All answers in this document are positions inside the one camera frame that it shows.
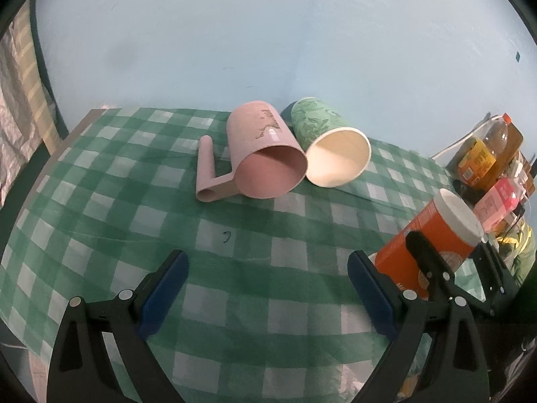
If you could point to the green patterned paper cup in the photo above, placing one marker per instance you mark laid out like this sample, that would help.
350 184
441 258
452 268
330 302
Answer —
337 153

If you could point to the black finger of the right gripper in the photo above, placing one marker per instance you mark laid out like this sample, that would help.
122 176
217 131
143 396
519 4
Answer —
433 267
498 284

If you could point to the pink drink bottle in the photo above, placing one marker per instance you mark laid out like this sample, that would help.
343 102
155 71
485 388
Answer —
501 199

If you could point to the pink plastic mug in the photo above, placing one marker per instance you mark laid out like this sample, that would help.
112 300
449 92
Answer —
266 159

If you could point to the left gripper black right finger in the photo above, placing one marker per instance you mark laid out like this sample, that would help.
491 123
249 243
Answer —
455 370

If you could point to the green checkered tablecloth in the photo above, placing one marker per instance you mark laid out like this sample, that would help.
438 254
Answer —
268 313

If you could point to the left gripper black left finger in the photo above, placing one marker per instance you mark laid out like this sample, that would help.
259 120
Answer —
80 369

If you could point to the grey striped curtain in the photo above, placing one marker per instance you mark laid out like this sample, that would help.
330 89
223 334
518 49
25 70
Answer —
28 113

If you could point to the orange juice bottle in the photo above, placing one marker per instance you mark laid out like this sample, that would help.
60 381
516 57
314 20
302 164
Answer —
488 142

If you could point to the wooden organizer box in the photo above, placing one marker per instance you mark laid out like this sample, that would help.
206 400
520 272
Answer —
516 161

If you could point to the yellow green cloth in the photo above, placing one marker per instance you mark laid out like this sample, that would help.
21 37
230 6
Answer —
517 250

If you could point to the orange paper cup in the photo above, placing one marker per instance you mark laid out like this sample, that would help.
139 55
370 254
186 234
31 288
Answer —
451 227

